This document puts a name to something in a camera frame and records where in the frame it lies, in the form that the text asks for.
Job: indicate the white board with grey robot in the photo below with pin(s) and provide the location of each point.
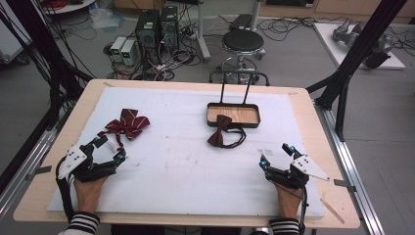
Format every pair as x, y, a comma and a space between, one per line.
345, 52

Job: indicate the white table leg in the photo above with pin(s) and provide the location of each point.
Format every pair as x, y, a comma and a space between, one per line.
202, 32

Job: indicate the thin wooden stick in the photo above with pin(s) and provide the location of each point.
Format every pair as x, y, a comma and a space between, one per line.
332, 211

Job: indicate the clear plastic bag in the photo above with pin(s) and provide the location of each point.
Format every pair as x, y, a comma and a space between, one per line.
106, 18

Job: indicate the black round stool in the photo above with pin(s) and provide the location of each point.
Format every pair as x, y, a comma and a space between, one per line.
243, 40

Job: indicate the person's right hand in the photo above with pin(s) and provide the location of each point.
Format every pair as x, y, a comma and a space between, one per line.
288, 202

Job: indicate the round white table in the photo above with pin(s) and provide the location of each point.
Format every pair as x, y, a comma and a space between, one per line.
68, 6

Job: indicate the white power supply unit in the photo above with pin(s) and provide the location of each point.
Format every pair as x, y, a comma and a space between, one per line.
129, 52
117, 47

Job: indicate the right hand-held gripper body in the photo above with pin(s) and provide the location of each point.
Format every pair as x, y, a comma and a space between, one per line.
306, 168

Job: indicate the white foam mat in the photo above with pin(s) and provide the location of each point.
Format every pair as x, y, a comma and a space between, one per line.
182, 169

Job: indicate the red striped bow tie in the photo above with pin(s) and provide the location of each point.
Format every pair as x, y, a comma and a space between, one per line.
130, 124

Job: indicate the dark maroon bow tie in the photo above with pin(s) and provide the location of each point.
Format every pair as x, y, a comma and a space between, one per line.
219, 130

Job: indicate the person's left hand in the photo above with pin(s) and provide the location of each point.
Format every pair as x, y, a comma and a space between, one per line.
88, 196

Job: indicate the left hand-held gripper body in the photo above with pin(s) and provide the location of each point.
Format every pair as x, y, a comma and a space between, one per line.
73, 160

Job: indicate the metal table clamp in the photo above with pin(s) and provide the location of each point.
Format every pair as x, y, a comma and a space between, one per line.
40, 170
344, 184

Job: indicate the black rack with wooden tray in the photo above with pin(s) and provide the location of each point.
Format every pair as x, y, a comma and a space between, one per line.
241, 115

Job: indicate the black computer tower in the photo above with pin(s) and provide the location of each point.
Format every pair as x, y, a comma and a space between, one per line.
169, 26
147, 32

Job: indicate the aluminium rail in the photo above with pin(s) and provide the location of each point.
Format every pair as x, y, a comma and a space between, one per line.
23, 169
350, 163

